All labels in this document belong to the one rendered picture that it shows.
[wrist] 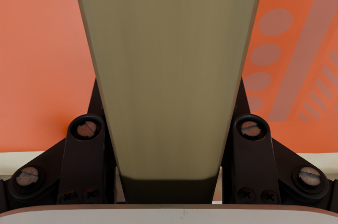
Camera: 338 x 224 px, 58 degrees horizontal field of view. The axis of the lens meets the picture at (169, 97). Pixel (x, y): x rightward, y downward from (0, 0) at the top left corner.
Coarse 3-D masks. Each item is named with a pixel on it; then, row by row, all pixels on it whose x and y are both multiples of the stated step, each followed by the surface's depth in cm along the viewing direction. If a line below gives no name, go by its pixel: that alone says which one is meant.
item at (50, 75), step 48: (0, 0) 20; (48, 0) 20; (0, 48) 23; (48, 48) 23; (0, 96) 27; (48, 96) 27; (0, 144) 32; (48, 144) 32; (288, 144) 33; (336, 144) 33
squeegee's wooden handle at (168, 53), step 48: (96, 0) 4; (144, 0) 4; (192, 0) 4; (240, 0) 4; (96, 48) 5; (144, 48) 5; (192, 48) 5; (240, 48) 5; (144, 96) 6; (192, 96) 6; (144, 144) 7; (192, 144) 7; (144, 192) 9; (192, 192) 9
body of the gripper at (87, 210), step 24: (0, 216) 7; (24, 216) 7; (48, 216) 7; (72, 216) 7; (96, 216) 7; (120, 216) 7; (144, 216) 7; (168, 216) 7; (192, 216) 7; (216, 216) 7; (240, 216) 7; (264, 216) 7; (288, 216) 7; (312, 216) 7; (336, 216) 7
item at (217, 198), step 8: (0, 176) 37; (8, 176) 37; (328, 176) 37; (336, 176) 37; (120, 184) 36; (216, 184) 36; (120, 192) 36; (216, 192) 36; (120, 200) 35; (216, 200) 35
